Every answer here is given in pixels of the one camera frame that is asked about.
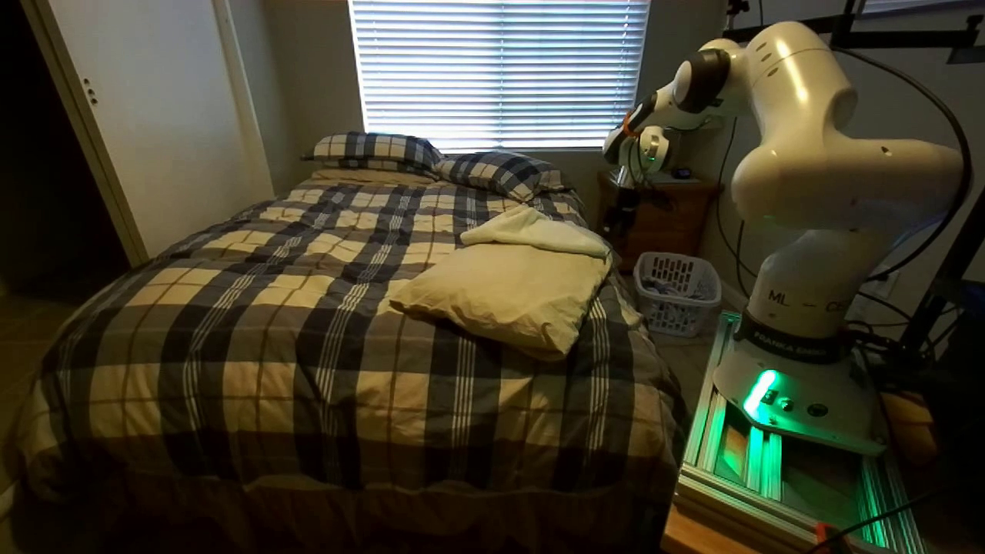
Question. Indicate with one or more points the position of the plaid pillow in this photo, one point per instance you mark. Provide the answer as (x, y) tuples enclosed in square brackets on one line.
[(496, 172), (374, 153)]

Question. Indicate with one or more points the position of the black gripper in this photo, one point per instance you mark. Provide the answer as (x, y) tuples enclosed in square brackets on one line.
[(625, 138)]

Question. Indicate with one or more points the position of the white plastic laundry basket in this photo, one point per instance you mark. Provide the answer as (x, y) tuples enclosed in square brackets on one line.
[(679, 297)]

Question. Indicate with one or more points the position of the white closet door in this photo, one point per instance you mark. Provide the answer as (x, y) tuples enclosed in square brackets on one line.
[(155, 123)]

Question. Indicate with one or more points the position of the green lit aluminium robot stand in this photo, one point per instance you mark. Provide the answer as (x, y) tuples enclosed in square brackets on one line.
[(765, 463)]

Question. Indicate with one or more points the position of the black slanted stand pole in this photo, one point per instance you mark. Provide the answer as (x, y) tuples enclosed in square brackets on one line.
[(950, 279)]

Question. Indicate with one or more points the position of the cream towel with blue stripes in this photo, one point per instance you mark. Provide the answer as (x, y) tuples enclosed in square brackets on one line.
[(501, 294)]

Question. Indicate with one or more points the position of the white window blind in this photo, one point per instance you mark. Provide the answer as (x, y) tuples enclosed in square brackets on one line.
[(493, 73)]

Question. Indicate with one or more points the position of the plaid bed comforter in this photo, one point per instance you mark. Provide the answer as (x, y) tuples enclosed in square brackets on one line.
[(255, 338)]

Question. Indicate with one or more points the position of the wooden nightstand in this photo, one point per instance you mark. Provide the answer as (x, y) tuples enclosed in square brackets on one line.
[(663, 226)]

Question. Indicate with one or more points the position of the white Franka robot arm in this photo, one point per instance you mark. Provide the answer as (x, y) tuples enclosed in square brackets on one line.
[(821, 164)]

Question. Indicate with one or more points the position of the brown bed skirt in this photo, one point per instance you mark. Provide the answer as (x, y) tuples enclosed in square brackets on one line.
[(339, 512)]

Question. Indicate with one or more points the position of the white wall outlet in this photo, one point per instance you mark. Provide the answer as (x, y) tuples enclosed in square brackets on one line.
[(885, 279)]

